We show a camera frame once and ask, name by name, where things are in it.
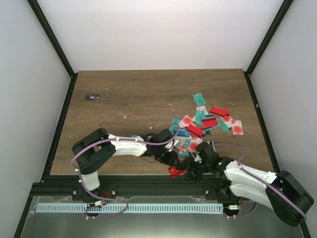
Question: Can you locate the black frame post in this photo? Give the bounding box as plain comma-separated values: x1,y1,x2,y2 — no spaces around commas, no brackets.
26,0,76,77
244,0,295,76

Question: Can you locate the teal card far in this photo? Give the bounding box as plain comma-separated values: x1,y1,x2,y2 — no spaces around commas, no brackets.
193,93,206,106

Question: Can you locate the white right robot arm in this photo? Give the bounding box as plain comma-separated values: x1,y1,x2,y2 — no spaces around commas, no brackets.
177,142,314,227

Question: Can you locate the black VIP card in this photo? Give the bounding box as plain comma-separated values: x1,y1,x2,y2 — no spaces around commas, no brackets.
85,94,100,101

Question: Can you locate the red VIP card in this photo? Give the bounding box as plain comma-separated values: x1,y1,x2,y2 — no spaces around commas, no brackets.
168,166,187,178

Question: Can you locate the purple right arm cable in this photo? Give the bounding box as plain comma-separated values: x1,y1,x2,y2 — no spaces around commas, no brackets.
212,142,308,221

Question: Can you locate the black left frame post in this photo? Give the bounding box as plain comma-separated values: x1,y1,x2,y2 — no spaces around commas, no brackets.
26,0,76,77

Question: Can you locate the white card red circle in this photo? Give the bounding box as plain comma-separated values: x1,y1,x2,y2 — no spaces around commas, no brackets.
178,138,203,154

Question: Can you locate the red card far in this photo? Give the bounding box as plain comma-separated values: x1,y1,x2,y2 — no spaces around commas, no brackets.
210,107,229,118

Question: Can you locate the black right frame post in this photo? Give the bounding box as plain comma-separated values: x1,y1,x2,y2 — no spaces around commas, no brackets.
244,0,295,76

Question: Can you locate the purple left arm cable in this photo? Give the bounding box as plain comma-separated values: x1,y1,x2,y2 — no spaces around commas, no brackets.
70,122,180,199

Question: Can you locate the teal card left pile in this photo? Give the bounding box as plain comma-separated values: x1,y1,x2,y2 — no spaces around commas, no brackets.
170,118,181,129

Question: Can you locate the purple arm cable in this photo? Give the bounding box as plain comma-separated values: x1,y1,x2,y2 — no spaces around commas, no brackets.
212,142,308,221
70,122,180,199

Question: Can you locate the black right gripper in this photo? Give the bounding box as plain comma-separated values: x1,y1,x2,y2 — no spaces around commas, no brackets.
176,156,211,182

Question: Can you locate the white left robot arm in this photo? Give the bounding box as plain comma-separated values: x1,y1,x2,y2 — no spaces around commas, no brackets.
72,128,180,200

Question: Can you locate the light blue slotted cable duct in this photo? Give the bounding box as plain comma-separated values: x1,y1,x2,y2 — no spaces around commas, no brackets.
36,203,223,214

